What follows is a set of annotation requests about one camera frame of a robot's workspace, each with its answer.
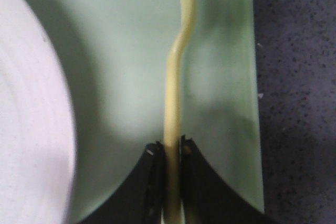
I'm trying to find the beige round plate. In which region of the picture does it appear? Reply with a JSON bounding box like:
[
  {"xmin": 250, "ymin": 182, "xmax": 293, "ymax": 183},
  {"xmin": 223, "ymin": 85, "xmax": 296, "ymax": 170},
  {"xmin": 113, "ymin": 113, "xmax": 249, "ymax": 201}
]
[{"xmin": 1, "ymin": 0, "xmax": 76, "ymax": 223}]

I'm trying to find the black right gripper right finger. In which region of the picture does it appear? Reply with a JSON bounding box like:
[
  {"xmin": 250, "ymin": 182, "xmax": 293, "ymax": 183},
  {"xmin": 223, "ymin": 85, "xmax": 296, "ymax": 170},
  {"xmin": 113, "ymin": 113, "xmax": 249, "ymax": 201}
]
[{"xmin": 181, "ymin": 136, "xmax": 276, "ymax": 223}]

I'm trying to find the yellow plastic fork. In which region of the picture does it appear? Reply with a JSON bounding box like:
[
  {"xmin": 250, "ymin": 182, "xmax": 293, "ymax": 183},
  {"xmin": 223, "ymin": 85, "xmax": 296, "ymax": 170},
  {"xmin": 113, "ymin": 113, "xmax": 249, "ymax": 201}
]
[{"xmin": 163, "ymin": 0, "xmax": 196, "ymax": 223}]

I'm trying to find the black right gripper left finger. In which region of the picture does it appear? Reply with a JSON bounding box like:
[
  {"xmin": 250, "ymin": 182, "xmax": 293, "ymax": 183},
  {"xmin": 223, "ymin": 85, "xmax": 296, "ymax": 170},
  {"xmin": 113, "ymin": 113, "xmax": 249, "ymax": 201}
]
[{"xmin": 81, "ymin": 142, "xmax": 165, "ymax": 223}]

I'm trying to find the light green plastic tray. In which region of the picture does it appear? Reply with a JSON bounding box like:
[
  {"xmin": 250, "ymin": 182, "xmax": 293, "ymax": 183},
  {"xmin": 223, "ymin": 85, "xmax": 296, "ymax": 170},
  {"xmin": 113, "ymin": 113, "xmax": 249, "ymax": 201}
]
[{"xmin": 26, "ymin": 0, "xmax": 264, "ymax": 223}]

